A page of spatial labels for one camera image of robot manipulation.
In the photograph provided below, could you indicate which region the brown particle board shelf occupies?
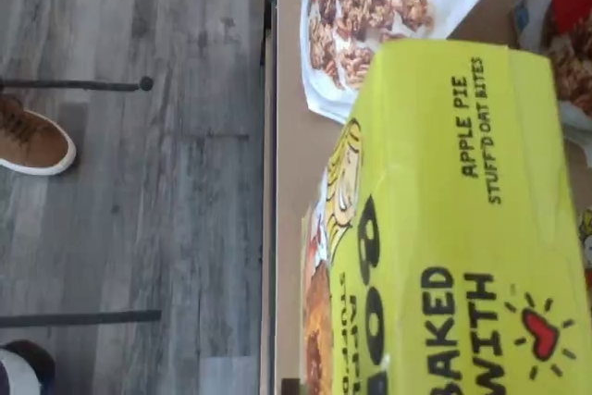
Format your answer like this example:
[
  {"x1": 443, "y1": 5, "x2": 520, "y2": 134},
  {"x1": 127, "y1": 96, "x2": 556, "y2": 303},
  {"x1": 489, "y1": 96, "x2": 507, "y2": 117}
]
[{"x1": 271, "y1": 0, "x2": 592, "y2": 395}]

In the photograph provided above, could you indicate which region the black metal shelf beam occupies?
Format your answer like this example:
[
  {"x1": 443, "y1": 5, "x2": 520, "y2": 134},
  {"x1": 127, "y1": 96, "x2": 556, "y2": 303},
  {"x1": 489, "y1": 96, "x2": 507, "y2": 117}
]
[{"x1": 256, "y1": 0, "x2": 279, "y2": 395}]

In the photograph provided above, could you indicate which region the granola bag red white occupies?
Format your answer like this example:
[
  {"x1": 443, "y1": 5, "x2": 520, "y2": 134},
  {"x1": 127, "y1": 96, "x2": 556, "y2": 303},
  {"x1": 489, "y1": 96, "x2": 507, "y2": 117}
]
[
  {"x1": 510, "y1": 0, "x2": 592, "y2": 156},
  {"x1": 299, "y1": 0, "x2": 537, "y2": 127}
]

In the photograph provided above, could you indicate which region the brown shoe white sole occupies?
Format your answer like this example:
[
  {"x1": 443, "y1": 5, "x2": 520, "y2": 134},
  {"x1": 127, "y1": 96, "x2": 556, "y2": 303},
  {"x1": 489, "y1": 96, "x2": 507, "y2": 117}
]
[{"x1": 0, "y1": 93, "x2": 78, "y2": 178}]

